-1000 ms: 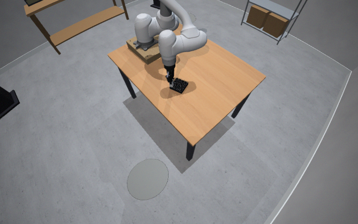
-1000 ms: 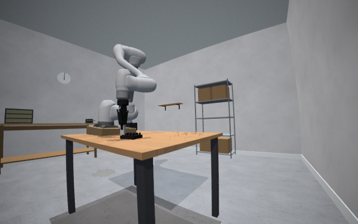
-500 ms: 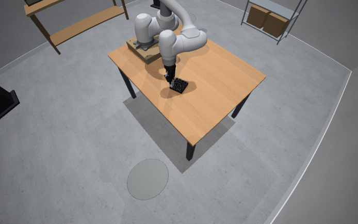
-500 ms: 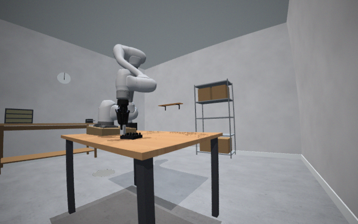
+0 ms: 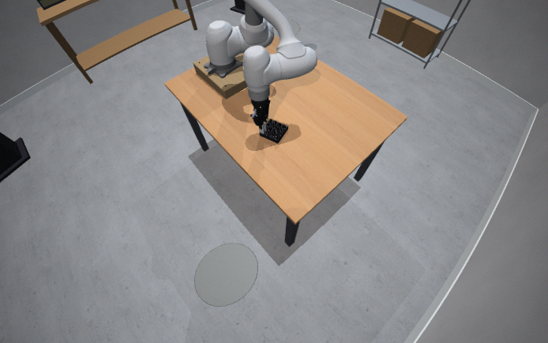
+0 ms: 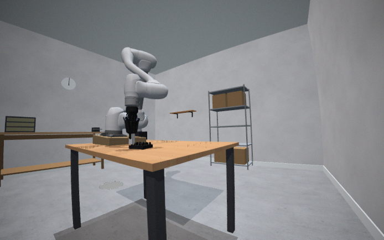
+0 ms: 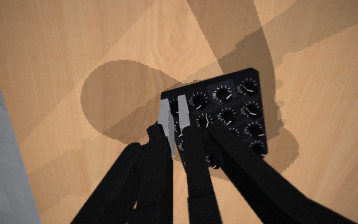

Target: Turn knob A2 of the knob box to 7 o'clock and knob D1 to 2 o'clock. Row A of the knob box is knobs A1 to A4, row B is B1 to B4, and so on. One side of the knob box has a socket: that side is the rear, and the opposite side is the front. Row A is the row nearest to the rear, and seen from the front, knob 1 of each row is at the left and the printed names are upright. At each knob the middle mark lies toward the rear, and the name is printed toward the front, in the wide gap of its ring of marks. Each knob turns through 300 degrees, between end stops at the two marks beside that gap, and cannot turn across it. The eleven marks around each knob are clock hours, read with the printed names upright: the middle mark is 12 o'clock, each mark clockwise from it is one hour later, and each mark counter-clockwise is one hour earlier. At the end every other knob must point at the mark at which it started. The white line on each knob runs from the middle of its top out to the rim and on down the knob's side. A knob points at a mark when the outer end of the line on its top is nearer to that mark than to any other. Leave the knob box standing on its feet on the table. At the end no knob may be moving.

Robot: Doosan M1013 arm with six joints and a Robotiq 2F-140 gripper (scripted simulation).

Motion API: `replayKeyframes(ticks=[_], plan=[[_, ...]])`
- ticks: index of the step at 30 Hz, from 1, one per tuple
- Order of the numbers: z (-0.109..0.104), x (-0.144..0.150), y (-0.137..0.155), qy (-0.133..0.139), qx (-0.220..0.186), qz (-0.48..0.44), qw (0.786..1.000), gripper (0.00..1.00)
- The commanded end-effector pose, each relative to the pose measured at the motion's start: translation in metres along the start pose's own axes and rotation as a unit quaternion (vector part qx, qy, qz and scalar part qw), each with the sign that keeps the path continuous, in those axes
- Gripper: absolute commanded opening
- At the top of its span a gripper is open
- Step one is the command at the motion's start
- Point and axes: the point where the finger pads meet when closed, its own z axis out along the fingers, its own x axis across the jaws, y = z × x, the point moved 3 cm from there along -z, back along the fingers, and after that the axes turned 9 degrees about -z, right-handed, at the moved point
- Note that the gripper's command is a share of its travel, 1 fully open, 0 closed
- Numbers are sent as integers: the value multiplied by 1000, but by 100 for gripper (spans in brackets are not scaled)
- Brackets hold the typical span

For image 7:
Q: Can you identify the black knob box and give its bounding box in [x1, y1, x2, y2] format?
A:
[160, 67, 268, 173]

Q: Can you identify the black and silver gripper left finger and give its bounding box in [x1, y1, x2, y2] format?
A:
[70, 99, 175, 224]

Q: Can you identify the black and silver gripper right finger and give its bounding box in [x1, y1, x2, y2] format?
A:
[178, 95, 358, 224]

